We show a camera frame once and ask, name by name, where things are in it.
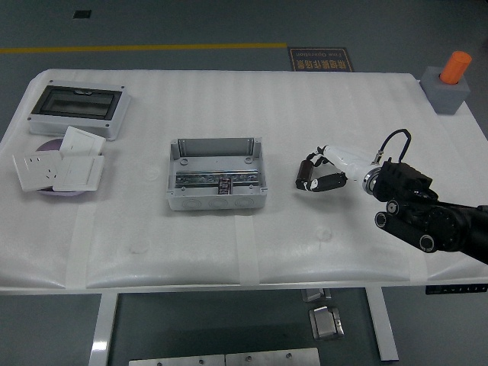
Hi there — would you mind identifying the white wall switch panel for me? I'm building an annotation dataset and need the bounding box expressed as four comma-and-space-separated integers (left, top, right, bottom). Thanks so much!
59, 126, 107, 156
51, 154, 105, 192

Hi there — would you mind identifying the white foam table mat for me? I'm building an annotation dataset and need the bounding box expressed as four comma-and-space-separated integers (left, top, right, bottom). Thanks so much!
0, 68, 488, 290

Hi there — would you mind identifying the open grey junction box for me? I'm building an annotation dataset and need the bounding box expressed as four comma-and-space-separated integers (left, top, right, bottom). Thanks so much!
165, 136, 268, 211

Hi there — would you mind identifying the grey distribution box dark window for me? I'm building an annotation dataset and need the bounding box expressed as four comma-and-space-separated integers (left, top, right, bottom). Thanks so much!
27, 79, 132, 142

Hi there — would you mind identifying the grey metal base plate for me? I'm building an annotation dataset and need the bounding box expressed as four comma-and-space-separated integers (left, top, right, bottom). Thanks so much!
224, 348, 321, 366
128, 354, 226, 366

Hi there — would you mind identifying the white table leg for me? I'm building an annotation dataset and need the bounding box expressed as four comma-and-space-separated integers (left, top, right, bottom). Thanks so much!
88, 292, 120, 366
364, 286, 400, 362

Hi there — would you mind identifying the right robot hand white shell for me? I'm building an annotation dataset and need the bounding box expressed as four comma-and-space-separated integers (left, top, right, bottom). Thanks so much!
295, 143, 371, 193

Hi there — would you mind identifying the grey foam block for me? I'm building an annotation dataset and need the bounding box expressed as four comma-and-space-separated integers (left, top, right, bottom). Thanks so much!
419, 66, 470, 114

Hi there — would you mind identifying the orange cylinder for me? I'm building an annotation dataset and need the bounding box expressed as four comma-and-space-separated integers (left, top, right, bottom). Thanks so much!
439, 50, 473, 85

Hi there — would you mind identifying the small silver metal block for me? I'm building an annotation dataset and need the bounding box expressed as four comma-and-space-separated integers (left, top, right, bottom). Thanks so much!
301, 288, 332, 303

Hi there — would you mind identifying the large silver metal block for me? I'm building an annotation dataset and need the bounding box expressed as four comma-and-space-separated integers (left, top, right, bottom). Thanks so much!
308, 304, 345, 340

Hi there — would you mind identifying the purple round plate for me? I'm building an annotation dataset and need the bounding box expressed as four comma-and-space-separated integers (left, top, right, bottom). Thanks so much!
34, 138, 92, 197

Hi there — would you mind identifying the white wall socket panel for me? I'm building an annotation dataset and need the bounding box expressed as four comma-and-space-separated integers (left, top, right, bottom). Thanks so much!
12, 151, 64, 192

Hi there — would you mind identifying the black table control panel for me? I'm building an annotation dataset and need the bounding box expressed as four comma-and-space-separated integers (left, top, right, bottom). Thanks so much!
425, 284, 488, 295

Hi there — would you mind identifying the dark floor sign mat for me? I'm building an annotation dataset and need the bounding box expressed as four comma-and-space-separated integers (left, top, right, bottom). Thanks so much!
287, 47, 355, 72

